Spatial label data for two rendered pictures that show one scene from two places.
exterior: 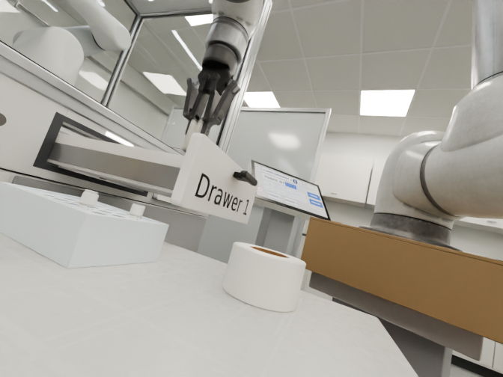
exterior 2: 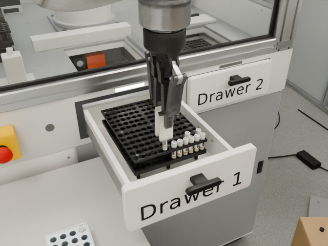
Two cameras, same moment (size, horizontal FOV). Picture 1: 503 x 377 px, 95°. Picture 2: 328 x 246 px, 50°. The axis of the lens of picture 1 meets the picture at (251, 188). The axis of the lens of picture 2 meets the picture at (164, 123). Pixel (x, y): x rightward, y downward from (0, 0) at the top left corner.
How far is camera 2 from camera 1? 0.61 m
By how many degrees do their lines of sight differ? 59
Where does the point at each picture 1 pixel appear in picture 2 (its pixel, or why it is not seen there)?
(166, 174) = not seen: hidden behind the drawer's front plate
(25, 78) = (48, 98)
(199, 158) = (132, 204)
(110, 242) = not seen: outside the picture
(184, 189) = (127, 224)
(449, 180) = not seen: outside the picture
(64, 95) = (73, 87)
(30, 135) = (69, 124)
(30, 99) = (57, 106)
